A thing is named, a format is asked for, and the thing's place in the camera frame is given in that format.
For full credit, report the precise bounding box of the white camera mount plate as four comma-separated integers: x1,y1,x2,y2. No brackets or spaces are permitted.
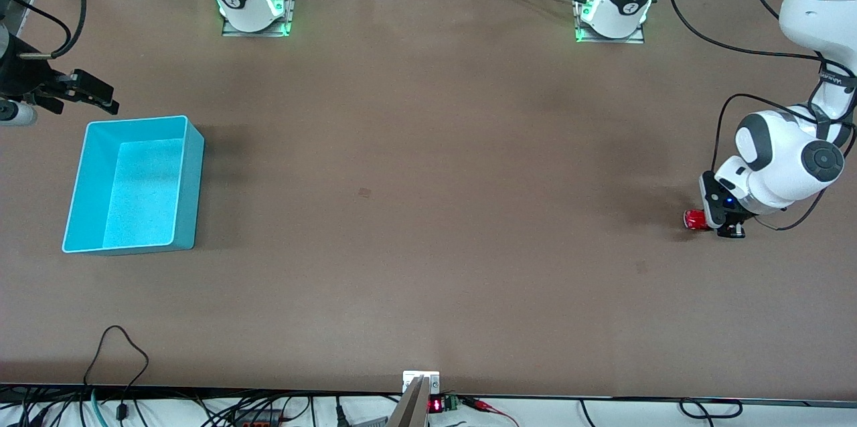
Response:
402,371,441,395

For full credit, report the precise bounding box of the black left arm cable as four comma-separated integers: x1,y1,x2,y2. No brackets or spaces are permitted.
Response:
666,0,857,232

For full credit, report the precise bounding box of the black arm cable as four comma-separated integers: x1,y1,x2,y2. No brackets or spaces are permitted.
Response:
0,0,88,60
666,0,857,232

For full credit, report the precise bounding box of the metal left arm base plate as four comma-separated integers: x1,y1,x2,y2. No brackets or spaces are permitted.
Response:
573,0,646,45

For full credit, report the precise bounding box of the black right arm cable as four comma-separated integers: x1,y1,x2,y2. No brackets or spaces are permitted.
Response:
0,0,88,60

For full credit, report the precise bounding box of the black orange power strip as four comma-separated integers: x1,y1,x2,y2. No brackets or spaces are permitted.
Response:
231,408,285,426

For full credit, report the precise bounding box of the thin black looped cable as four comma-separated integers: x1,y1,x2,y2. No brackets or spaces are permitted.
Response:
83,325,150,422

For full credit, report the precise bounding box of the teal cable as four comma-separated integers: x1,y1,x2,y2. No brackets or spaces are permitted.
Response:
90,388,109,427

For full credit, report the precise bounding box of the black coiled cable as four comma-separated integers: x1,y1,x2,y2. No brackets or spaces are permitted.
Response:
678,398,744,420

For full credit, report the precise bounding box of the blue plastic box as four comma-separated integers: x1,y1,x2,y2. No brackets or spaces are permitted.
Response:
62,115,205,256

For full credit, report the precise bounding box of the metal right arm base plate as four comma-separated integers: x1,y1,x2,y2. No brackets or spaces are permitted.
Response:
222,0,299,37

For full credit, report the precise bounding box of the red clip lead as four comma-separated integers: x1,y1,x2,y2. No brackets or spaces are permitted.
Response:
461,398,520,427

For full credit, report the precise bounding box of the aluminium camera mount bar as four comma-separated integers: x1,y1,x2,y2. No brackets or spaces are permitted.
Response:
386,375,430,427

